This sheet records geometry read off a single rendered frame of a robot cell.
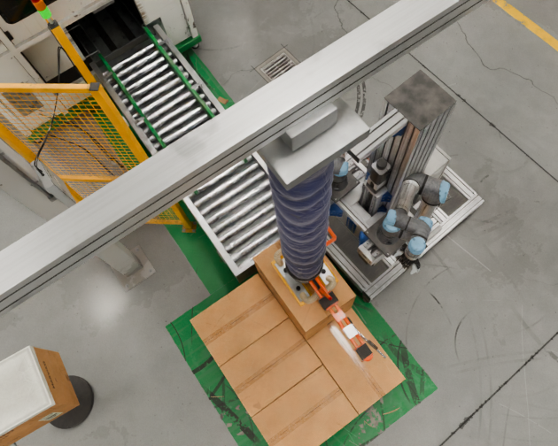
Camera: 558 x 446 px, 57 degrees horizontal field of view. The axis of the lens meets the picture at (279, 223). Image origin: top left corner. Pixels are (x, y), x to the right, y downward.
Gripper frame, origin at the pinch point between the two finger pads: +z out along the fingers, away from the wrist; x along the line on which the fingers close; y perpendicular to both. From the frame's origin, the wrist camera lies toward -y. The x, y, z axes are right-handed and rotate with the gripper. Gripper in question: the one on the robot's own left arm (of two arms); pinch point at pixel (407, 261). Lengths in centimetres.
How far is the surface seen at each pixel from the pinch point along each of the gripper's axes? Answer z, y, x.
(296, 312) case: 58, 58, -26
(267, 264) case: 58, 52, -63
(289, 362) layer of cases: 98, 80, -9
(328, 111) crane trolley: -144, 34, -32
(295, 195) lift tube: -106, 47, -32
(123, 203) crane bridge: -153, 92, -42
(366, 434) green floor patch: 152, 68, 63
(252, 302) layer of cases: 98, 73, -58
